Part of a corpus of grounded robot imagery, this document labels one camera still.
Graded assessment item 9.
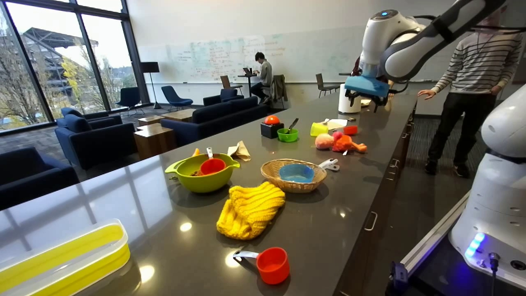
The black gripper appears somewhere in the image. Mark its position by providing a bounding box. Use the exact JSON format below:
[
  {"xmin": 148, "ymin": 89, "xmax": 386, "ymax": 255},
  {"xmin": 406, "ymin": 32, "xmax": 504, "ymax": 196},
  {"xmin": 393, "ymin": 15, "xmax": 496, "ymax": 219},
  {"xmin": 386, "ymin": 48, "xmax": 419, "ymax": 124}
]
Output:
[{"xmin": 350, "ymin": 93, "xmax": 391, "ymax": 116}]

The small blue plastic bowl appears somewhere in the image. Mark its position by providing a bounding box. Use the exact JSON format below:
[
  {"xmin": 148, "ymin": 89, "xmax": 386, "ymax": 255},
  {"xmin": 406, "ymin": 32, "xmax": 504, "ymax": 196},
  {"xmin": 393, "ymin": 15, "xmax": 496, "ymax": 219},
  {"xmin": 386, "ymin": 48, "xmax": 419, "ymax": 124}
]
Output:
[{"xmin": 278, "ymin": 163, "xmax": 317, "ymax": 186}]

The oval woven wicker basket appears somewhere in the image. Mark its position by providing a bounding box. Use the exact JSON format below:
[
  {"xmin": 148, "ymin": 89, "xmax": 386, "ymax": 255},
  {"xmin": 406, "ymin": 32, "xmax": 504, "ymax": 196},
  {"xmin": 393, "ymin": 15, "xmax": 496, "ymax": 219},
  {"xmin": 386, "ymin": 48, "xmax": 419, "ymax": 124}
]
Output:
[{"xmin": 258, "ymin": 157, "xmax": 329, "ymax": 196}]

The small green plastic bowl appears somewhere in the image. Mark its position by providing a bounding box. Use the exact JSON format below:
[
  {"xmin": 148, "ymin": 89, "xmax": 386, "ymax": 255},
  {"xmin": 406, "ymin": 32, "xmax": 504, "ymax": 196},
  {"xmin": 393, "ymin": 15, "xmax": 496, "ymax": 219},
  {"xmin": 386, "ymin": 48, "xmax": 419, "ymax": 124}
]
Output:
[{"xmin": 276, "ymin": 127, "xmax": 302, "ymax": 145}]

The large green mixing bowl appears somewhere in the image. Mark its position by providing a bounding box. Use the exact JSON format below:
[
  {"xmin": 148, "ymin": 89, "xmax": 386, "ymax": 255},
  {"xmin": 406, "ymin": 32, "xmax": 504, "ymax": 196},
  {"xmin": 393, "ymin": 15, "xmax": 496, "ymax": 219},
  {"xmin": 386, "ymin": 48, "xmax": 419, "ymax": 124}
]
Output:
[{"xmin": 164, "ymin": 153, "xmax": 241, "ymax": 195}]

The white plastic item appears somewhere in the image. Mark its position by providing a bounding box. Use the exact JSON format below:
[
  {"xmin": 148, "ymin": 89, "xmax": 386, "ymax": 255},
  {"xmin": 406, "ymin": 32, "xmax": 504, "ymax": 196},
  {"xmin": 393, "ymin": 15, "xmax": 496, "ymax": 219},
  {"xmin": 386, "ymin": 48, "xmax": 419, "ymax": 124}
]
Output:
[{"xmin": 325, "ymin": 117, "xmax": 350, "ymax": 132}]

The orange fluffy plush toy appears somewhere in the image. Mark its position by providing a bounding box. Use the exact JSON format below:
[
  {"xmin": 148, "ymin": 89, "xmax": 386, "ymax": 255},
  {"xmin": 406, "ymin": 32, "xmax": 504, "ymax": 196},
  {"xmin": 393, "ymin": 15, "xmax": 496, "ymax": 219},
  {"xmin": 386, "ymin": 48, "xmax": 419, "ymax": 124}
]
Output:
[{"xmin": 330, "ymin": 130, "xmax": 370, "ymax": 157}]

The dark office chair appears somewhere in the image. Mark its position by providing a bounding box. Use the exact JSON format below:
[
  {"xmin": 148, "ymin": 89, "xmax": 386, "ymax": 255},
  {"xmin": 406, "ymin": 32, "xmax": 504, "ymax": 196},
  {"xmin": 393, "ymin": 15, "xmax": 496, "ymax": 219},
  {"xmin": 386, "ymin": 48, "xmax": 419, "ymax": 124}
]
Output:
[
  {"xmin": 314, "ymin": 73, "xmax": 342, "ymax": 96},
  {"xmin": 271, "ymin": 74, "xmax": 289, "ymax": 106}
]

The yellow-green plastic item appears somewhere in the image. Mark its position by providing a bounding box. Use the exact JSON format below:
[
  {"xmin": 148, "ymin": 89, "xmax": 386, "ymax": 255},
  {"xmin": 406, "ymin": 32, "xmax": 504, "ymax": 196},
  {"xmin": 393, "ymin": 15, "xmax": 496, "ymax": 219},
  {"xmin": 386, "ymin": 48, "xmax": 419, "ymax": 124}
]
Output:
[{"xmin": 309, "ymin": 122, "xmax": 330, "ymax": 139}]

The peach fluffy plush ball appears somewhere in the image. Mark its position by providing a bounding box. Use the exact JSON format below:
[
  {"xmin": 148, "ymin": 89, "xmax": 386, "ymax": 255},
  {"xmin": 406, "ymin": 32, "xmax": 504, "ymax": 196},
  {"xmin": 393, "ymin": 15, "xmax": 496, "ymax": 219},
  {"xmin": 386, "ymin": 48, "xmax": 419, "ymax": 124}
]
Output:
[{"xmin": 314, "ymin": 132, "xmax": 335, "ymax": 153}]

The white plastic bag clip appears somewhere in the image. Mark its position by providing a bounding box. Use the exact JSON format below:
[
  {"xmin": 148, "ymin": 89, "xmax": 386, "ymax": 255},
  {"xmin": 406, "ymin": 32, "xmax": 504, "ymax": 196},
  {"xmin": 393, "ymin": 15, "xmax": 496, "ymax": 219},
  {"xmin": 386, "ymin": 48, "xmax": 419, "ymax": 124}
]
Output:
[{"xmin": 317, "ymin": 158, "xmax": 342, "ymax": 175}]

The small black box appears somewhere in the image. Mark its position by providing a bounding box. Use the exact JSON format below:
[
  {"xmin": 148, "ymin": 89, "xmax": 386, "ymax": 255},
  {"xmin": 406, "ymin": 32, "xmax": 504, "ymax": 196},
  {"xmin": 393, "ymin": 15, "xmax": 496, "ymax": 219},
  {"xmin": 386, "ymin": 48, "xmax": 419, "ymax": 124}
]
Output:
[{"xmin": 259, "ymin": 122, "xmax": 286, "ymax": 140}]

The seated person in grey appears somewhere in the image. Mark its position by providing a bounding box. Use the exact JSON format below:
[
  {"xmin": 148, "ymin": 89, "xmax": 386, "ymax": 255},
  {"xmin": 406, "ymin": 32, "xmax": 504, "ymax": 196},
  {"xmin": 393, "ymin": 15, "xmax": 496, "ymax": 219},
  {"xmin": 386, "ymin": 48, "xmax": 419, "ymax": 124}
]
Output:
[{"xmin": 248, "ymin": 51, "xmax": 274, "ymax": 104}]

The person in striped shirt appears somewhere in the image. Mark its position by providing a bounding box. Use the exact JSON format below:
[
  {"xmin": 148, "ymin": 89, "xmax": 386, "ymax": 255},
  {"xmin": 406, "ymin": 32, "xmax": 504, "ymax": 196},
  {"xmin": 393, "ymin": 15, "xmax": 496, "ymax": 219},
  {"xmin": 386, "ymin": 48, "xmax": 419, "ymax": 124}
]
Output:
[{"xmin": 417, "ymin": 22, "xmax": 524, "ymax": 180}]

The small dark desk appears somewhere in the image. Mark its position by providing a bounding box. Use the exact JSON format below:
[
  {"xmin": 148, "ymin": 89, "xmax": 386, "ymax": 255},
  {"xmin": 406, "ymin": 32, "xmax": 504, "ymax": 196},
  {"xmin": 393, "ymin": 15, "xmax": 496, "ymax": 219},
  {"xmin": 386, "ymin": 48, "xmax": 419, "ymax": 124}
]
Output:
[{"xmin": 236, "ymin": 71, "xmax": 259, "ymax": 97}]

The folded pale paper napkin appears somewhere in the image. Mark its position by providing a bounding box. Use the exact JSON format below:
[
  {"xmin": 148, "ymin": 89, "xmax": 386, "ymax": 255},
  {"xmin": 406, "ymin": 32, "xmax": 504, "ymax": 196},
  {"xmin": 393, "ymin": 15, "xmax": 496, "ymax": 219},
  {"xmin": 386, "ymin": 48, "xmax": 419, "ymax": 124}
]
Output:
[{"xmin": 227, "ymin": 140, "xmax": 253, "ymax": 163}]

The dark blue armchair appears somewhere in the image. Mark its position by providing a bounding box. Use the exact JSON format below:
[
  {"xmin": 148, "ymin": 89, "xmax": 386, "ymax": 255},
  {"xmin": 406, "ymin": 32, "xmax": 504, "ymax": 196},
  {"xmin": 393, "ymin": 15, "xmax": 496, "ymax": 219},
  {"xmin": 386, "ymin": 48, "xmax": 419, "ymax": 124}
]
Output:
[
  {"xmin": 202, "ymin": 88, "xmax": 245, "ymax": 107},
  {"xmin": 116, "ymin": 86, "xmax": 143, "ymax": 111},
  {"xmin": 54, "ymin": 107, "xmax": 138, "ymax": 173}
]

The long dark blue sofa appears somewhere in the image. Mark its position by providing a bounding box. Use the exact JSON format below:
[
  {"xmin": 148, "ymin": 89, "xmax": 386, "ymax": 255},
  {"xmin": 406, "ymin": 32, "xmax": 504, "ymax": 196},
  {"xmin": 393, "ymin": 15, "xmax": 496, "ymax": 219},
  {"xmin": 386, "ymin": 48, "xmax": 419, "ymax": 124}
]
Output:
[{"xmin": 161, "ymin": 96, "xmax": 269, "ymax": 148}]

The yellow knitted cloth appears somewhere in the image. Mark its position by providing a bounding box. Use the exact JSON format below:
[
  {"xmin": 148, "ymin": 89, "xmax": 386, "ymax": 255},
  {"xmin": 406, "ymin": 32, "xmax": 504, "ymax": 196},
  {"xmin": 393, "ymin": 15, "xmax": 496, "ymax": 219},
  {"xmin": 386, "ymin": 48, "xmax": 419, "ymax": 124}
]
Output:
[{"xmin": 215, "ymin": 181, "xmax": 287, "ymax": 242}]

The red measuring cup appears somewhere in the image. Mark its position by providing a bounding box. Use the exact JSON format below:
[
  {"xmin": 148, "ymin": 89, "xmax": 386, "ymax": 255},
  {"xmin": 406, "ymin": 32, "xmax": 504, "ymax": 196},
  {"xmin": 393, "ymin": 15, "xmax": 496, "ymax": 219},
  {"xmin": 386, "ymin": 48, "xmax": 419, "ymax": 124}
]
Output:
[{"xmin": 197, "ymin": 147, "xmax": 228, "ymax": 176}]

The low wooden table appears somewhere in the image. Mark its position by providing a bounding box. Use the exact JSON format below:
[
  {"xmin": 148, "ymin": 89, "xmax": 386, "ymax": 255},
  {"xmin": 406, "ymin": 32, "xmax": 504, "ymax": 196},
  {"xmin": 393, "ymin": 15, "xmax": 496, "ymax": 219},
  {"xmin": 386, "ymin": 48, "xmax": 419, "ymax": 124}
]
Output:
[{"xmin": 162, "ymin": 107, "xmax": 200, "ymax": 122}]

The blue lounge chair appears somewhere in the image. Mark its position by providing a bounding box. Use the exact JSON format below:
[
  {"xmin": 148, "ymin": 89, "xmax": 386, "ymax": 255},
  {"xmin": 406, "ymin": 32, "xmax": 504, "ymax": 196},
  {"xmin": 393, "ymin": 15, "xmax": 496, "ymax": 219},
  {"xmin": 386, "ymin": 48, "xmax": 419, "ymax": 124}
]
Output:
[{"xmin": 159, "ymin": 84, "xmax": 194, "ymax": 109}]

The wooden coffee table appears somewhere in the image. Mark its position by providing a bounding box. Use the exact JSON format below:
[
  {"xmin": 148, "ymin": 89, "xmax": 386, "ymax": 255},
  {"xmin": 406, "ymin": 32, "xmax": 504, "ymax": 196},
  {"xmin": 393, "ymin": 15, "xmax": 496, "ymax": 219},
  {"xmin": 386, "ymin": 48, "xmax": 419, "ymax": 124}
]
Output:
[{"xmin": 133, "ymin": 122, "xmax": 177, "ymax": 162}]

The small low side table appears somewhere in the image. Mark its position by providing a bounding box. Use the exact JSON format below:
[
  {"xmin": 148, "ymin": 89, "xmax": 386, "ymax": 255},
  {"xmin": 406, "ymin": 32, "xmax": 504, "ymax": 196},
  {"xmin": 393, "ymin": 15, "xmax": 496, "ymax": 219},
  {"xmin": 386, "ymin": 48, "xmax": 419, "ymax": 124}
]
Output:
[{"xmin": 136, "ymin": 114, "xmax": 162, "ymax": 127}]

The black floor lamp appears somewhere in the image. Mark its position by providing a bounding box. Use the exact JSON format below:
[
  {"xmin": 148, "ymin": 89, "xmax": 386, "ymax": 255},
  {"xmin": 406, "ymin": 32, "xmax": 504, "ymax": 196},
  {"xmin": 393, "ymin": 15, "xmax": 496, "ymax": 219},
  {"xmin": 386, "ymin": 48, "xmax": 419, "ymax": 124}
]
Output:
[{"xmin": 139, "ymin": 61, "xmax": 161, "ymax": 109}]

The large glass window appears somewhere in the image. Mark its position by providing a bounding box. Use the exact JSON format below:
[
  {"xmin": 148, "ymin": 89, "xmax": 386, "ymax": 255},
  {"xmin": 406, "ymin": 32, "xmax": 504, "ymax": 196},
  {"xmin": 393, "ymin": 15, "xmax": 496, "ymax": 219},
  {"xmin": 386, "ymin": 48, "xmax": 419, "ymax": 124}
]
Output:
[{"xmin": 0, "ymin": 0, "xmax": 153, "ymax": 137}]

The yellow plastic tray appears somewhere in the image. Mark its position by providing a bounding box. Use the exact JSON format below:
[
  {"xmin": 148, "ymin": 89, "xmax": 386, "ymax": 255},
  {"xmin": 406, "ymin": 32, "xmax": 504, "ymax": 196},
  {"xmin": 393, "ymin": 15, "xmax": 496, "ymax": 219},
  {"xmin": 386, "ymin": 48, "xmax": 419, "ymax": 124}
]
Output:
[{"xmin": 0, "ymin": 219, "xmax": 133, "ymax": 296}]

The aluminium frame rail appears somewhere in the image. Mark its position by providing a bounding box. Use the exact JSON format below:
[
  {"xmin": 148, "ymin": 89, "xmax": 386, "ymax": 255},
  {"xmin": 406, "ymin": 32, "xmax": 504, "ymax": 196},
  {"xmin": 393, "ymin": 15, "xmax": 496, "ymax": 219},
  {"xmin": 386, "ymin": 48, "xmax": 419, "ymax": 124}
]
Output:
[{"xmin": 393, "ymin": 195, "xmax": 470, "ymax": 285}]

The wall whiteboard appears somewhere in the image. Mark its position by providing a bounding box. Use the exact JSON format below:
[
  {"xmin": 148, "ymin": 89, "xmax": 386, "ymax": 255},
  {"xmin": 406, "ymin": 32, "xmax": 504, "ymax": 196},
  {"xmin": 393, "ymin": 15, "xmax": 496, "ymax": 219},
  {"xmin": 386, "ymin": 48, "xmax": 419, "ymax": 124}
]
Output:
[{"xmin": 162, "ymin": 30, "xmax": 366, "ymax": 84}]

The orange measuring cup silver handle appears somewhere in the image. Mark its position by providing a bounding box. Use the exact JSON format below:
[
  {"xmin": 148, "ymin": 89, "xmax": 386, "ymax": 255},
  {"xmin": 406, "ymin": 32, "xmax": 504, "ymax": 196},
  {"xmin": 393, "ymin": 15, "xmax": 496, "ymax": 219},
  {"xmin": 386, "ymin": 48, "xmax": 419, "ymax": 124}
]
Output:
[{"xmin": 233, "ymin": 245, "xmax": 292, "ymax": 288}]

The black plugged cable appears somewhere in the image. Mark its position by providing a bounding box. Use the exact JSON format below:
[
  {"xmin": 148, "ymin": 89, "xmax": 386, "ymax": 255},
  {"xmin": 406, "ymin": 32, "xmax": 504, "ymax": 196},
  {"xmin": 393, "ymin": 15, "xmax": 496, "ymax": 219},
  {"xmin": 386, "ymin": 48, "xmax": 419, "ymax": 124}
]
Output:
[{"xmin": 485, "ymin": 252, "xmax": 501, "ymax": 296}]

